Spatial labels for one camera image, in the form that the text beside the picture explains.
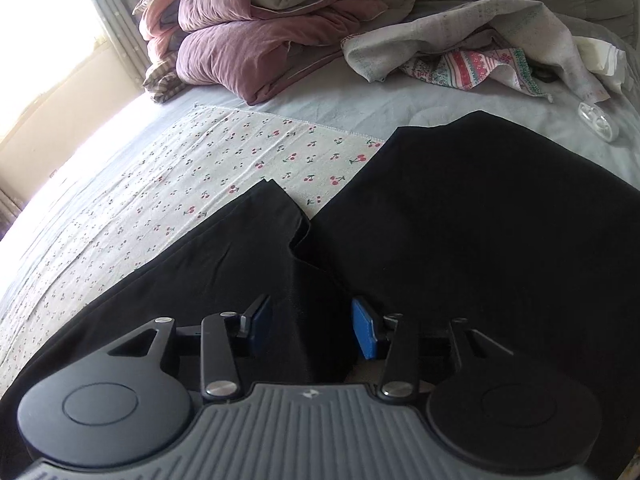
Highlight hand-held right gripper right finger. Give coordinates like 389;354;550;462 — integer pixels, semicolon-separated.
351;297;516;402

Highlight grey star curtain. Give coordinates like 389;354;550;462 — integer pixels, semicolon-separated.
75;0;166;91

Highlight purple folded quilt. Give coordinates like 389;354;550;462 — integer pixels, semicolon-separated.
175;0;421;106

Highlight pink patterned cloth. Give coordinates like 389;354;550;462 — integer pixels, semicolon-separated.
400;47;553;103

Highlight striped folded blanket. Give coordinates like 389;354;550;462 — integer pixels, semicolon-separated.
142;57;193;106

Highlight black pants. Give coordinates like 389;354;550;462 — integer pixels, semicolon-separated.
0;178;361;466

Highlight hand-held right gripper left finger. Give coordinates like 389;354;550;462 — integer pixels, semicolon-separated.
107;294;273;402

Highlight pink folded quilt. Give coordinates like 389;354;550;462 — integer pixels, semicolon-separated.
132;0;191;61

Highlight black garment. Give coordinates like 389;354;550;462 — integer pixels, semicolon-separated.
292;110;640;480

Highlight clear plastic item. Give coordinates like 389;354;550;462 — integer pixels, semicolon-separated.
577;101;620;145

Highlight white towel blanket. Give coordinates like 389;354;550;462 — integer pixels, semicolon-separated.
342;0;628;103

